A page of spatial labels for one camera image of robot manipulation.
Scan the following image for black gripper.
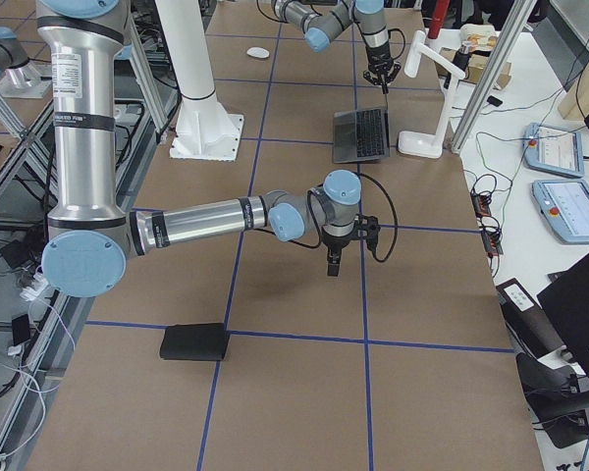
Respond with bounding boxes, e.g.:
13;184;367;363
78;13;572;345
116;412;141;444
322;214;379;276
362;46;401;94

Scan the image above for grey laptop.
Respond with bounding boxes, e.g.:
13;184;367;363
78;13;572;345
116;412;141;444
332;98;390;164

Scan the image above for white computer mouse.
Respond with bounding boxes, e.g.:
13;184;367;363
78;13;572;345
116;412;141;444
246;46;270;60

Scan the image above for black mouse pad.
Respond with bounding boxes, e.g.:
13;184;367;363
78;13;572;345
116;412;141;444
159;323;230;361

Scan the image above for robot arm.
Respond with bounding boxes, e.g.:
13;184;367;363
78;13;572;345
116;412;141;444
271;0;401;95
36;1;399;297

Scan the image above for white desk lamp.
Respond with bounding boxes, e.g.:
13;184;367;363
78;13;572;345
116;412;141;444
397;29;466;159

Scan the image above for blue teach pendant far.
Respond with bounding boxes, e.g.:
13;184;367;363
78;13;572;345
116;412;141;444
523;123;584;178

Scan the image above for blue teach pendant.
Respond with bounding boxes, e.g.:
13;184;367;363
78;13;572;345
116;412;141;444
523;123;584;178
531;179;589;244

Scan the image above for blue teach pendant near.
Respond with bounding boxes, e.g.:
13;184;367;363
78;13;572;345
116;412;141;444
531;179;589;244

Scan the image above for aluminium frame post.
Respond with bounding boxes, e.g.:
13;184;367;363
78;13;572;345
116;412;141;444
451;0;550;154

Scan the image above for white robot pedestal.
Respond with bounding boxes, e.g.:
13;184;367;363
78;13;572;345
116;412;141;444
156;0;244;162

